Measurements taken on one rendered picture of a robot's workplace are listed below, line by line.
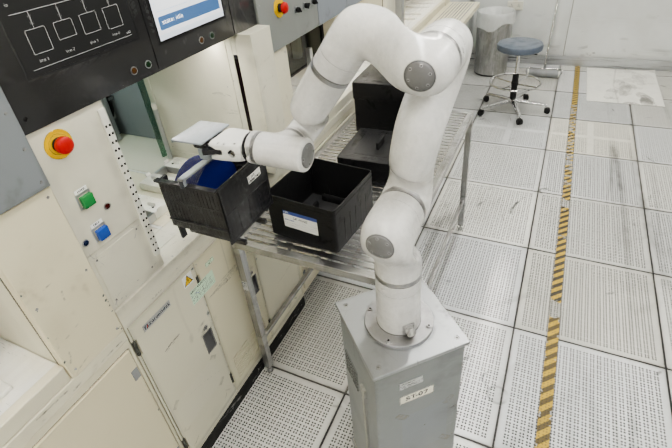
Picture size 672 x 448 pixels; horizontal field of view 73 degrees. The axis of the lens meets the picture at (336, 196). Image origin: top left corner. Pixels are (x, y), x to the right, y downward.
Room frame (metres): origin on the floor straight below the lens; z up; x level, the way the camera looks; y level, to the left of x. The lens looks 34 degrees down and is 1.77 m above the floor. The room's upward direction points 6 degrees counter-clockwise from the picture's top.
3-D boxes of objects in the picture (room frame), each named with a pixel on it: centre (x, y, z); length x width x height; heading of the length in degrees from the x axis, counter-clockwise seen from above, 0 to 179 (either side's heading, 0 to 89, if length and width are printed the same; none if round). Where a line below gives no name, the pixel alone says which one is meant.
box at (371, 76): (2.13, -0.31, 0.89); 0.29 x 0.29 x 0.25; 64
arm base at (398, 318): (0.86, -0.14, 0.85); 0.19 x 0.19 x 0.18
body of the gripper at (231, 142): (1.06, 0.24, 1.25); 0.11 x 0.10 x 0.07; 61
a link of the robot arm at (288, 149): (1.00, 0.11, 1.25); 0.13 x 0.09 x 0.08; 61
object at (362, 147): (1.70, -0.21, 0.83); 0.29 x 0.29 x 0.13; 64
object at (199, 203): (1.11, 0.33, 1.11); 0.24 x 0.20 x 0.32; 152
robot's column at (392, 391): (0.86, -0.14, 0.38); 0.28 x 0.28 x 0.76; 17
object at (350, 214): (1.35, 0.05, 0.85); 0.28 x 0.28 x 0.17; 57
